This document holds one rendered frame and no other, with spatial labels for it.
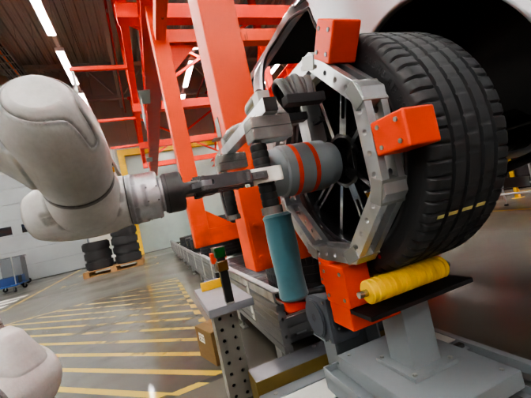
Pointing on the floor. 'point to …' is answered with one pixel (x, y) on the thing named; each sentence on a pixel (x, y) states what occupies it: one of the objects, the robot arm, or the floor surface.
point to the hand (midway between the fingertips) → (263, 176)
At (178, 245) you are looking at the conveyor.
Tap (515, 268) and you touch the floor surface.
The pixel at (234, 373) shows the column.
